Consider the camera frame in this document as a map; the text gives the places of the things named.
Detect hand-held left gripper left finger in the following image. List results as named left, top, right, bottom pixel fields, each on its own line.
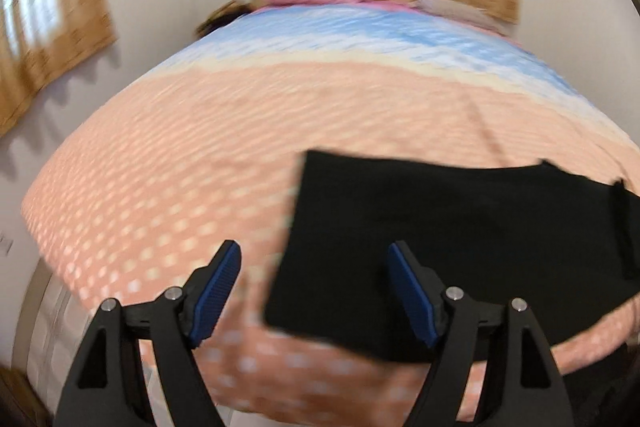
left=52, top=239, right=243, bottom=427

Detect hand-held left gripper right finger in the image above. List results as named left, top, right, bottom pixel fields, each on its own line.
left=389, top=241, right=583, bottom=427

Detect black pants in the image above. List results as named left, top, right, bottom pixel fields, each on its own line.
left=263, top=150, right=640, bottom=365

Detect polka dot bed sheet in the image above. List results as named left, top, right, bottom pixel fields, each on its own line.
left=20, top=2, right=640, bottom=423

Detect dark cloth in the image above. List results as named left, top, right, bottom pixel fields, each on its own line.
left=550, top=342, right=640, bottom=427

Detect striped pillow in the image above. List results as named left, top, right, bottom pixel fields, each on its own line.
left=415, top=0, right=501, bottom=30

